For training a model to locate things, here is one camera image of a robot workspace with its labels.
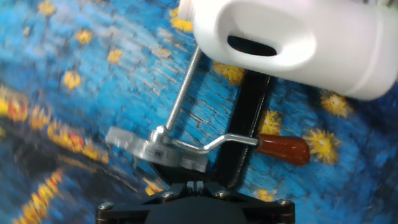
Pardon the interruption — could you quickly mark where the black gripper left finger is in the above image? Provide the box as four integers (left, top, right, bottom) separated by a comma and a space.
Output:
95, 182, 197, 224

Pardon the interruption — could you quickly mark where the silver ratchet clamp head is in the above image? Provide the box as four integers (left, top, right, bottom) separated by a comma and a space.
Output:
105, 126, 208, 174

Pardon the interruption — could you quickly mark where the white plastic jug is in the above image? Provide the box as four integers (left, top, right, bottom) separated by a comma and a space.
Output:
177, 0, 398, 101

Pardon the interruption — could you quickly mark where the starry night painted tablecloth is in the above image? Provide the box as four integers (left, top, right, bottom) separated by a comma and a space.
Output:
0, 0, 398, 224

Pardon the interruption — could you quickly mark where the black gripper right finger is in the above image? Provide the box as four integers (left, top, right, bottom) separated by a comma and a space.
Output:
196, 182, 295, 224

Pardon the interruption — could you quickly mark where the silver threaded rod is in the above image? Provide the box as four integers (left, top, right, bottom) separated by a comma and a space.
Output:
164, 45, 203, 133

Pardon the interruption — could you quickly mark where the black cast clamp frame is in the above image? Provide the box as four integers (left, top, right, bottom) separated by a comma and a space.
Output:
150, 70, 274, 189

